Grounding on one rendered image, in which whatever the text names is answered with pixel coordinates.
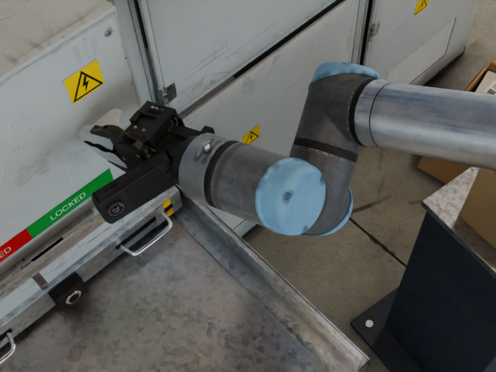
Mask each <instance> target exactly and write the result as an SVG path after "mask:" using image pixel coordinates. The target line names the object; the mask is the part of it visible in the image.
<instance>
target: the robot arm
mask: <svg viewBox="0 0 496 372"><path fill-rule="evenodd" d="M308 91H309V92H308V95H307V98H306V102H305V105H304V108H303V112H302V115H301V118H300V122H299V126H298V128H297V133H296V135H295V139H294V142H293V145H292V149H291V151H290V155H289V157H287V156H284V155H281V154H277V153H274V152H271V151H267V150H264V149H262V148H257V147H255V146H252V145H248V144H245V143H242V142H238V141H235V140H233V139H228V138H226V137H222V136H219V135H216V134H215V131H214V130H213V128H211V127H208V126H204V127H203V129H202V130H201V131H197V130H195V129H192V128H188V127H185V124H184V123H183V121H182V118H180V117H179V115H178V114H177V112H176V109H174V108H171V107H167V106H163V105H160V104H158V103H153V102H151V101H146V103H145V104H144V105H143V106H142V107H141V109H140V110H137V111H136V113H135V114H134V115H133V116H132V117H131V118H130V122H131V124H130V126H126V125H124V124H122V123H120V118H121V114H122V112H121V110H119V109H112V110H111V111H109V112H108V113H106V114H105V115H104V116H102V117H101V118H100V119H99V120H98V121H96V122H95V123H94V124H92V125H85V126H83V127H82V128H81V129H80V130H79V131H78V133H79V135H80V137H81V139H82V140H83V142H84V144H86V145H87V146H88V147H90V148H91V149H92V150H93V151H94V152H96V153H97V154H99V155H100V156H102V157H103V158H104V159H107V160H108V162H110V163H111V164H113V165H114V166H116V167H118V168H119V169H121V170H122V171H125V173H124V174H123V175H122V176H119V177H118V178H116V179H115V180H113V181H112V182H109V183H108V184H107V185H105V186H103V187H102V188H100V189H99V190H96V191H95V192H93V194H92V201H93V203H94V205H95V207H96V209H97V210H98V212H99V213H100V214H101V216H102V217H103V218H104V220H105V221H106V222H108V223H109V224H113V223H115V222H116V221H119V220H120V219H121V218H123V217H125V216H126V215H128V214H129V213H131V212H133V211H135V210H136V209H137V208H139V207H141V206H143V205H144V204H146V203H147V202H149V201H150V200H152V199H154V198H155V197H157V196H158V195H160V194H161V193H164V192H165V191H166V190H168V189H170V188H171V187H173V186H174V185H178V186H180V188H181V190H182V192H183V194H184V195H185V196H186V197H188V198H189V199H193V200H195V201H198V202H201V203H203V204H206V205H208V206H211V207H214V208H217V209H219V210H223V211H224V212H227V213H230V214H233V215H234V216H238V217H240V218H243V219H246V220H248V221H251V222H253V223H256V224H259V225H261V226H264V227H266V228H268V229H269V230H271V231H273V232H274V233H278V234H282V235H299V234H302V235H307V236H320V235H329V234H332V233H334V232H336V231H338V230H339V229H340V228H341V227H342V226H343V225H344V224H345V223H346V222H347V220H348V219H349V217H350V215H351V212H352V208H353V196H352V193H351V189H350V187H349V183H350V180H351V176H352V173H353V170H354V166H355V163H356V162H357V157H358V154H359V150H360V147H361V145H362V146H366V147H370V148H373V147H379V148H386V149H390V150H394V151H401V152H405V153H409V154H415V155H419V156H425V157H429V158H433V159H440V160H444V161H448V162H455V163H459V164H463V165H470V166H474V167H478V168H485V169H489V170H493V171H496V95H494V94H483V93H476V92H465V91H458V90H451V89H440V88H434V87H427V86H416V85H410V84H403V83H391V82H387V81H386V80H382V79H381V78H380V76H379V74H378V73H377V72H376V71H374V70H372V69H370V68H368V67H366V66H361V65H359V64H355V63H344V62H339V61H332V62H326V63H322V64H320V65H319V66H318V67H317V68H316V70H315V72H314V76H313V78H312V81H311V82H310V84H309V87H308ZM152 106H156V107H159V108H161V109H164V111H160V110H157V109H155V108H151V107H152ZM176 119H177V121H178V125H176V124H177V121H176Z"/></svg>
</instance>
